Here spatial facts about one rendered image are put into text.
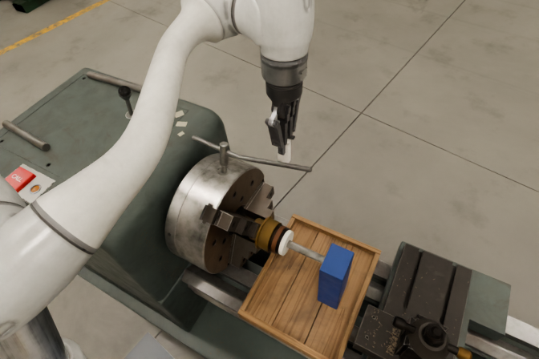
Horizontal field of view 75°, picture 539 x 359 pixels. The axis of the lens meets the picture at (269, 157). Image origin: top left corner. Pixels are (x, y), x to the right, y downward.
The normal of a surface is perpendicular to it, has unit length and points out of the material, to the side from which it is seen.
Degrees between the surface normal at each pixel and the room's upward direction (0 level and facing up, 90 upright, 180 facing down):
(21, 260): 41
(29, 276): 56
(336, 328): 0
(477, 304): 0
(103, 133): 0
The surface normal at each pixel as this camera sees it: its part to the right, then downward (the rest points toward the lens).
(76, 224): 0.62, -0.11
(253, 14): -0.73, 0.48
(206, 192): -0.18, -0.48
